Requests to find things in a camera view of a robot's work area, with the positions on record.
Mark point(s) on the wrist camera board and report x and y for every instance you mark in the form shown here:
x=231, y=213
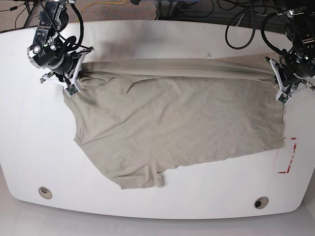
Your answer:
x=71, y=90
x=284, y=98

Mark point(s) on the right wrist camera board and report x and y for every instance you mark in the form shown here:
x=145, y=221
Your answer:
x=71, y=90

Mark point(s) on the black tripod stand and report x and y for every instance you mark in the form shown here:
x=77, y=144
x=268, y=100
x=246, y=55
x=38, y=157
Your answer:
x=30, y=6

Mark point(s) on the right table cable grommet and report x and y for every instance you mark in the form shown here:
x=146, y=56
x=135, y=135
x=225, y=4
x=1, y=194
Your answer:
x=261, y=202

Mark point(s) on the red tape rectangle marking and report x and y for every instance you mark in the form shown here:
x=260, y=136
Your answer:
x=285, y=155

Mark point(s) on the left table cable grommet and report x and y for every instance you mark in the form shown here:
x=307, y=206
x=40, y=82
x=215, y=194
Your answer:
x=45, y=193

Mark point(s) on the table cable grommet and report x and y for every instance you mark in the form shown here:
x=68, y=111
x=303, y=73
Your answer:
x=261, y=202
x=45, y=193

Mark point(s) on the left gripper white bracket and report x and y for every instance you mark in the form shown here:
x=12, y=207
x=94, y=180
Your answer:
x=287, y=86

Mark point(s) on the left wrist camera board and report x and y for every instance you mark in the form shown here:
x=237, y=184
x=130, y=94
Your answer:
x=284, y=98

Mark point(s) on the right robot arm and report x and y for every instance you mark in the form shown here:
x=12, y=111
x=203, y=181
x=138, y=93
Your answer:
x=50, y=50

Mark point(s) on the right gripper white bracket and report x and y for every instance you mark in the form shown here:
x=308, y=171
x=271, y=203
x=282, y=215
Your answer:
x=66, y=72

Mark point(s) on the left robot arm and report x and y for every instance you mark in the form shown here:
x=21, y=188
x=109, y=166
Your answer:
x=299, y=62

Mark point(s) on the beige t-shirt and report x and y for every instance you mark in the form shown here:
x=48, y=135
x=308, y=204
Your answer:
x=136, y=119

